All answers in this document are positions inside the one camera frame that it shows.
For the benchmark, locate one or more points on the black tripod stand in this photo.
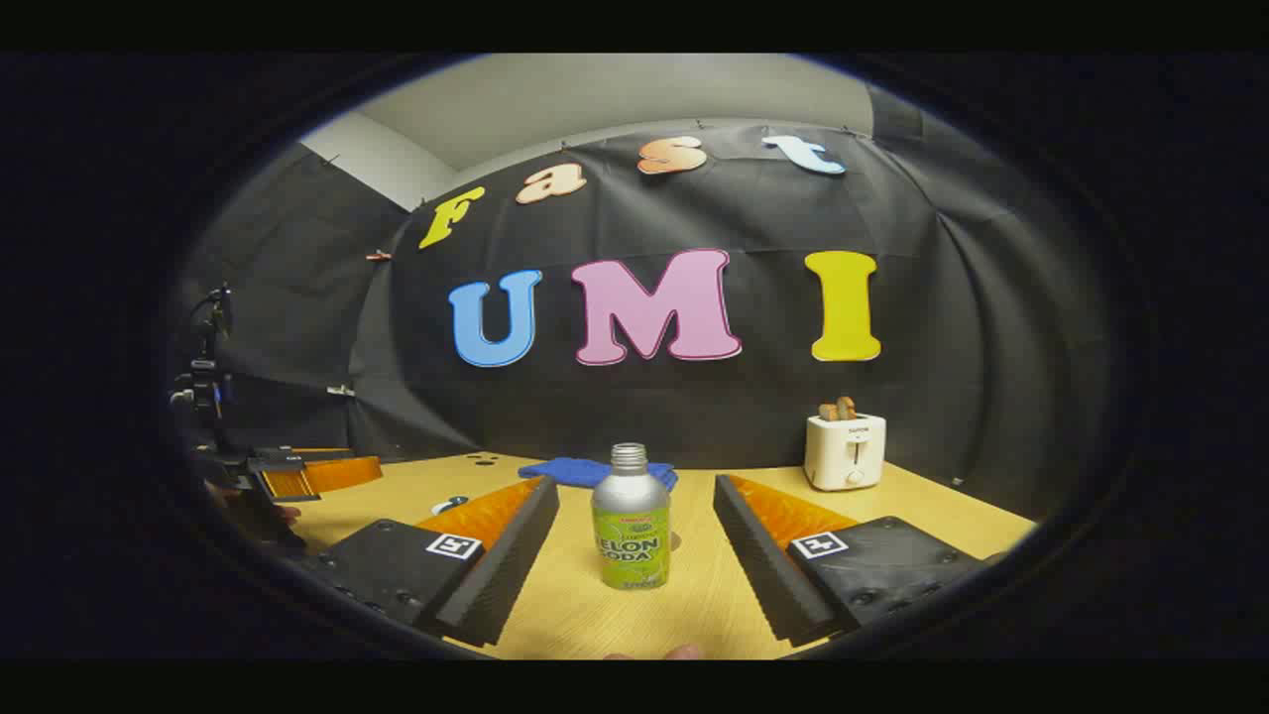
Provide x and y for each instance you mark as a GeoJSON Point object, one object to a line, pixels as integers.
{"type": "Point", "coordinates": [208, 367]}

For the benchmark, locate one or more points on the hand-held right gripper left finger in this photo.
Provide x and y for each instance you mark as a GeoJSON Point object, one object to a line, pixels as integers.
{"type": "Point", "coordinates": [516, 555]}

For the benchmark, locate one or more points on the black backdrop cloth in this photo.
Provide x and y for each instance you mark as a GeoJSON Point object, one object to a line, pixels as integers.
{"type": "Point", "coordinates": [753, 416]}

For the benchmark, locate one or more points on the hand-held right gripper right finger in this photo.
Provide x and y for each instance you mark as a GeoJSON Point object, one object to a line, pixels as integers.
{"type": "Point", "coordinates": [758, 555]}

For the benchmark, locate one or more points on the silver green label water bottle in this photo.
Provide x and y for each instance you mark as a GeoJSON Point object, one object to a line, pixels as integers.
{"type": "Point", "coordinates": [631, 516]}

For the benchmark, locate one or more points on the white toaster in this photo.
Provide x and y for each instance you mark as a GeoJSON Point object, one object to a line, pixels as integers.
{"type": "Point", "coordinates": [843, 456]}

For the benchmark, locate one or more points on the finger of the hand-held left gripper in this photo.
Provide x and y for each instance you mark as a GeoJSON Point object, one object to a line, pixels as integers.
{"type": "Point", "coordinates": [337, 474]}

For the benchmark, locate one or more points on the teal teacup lid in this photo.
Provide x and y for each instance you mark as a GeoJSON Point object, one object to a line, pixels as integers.
{"type": "Point", "coordinates": [449, 504]}

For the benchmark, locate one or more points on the blue folded cloth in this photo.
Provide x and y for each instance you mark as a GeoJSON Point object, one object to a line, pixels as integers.
{"type": "Point", "coordinates": [575, 471]}

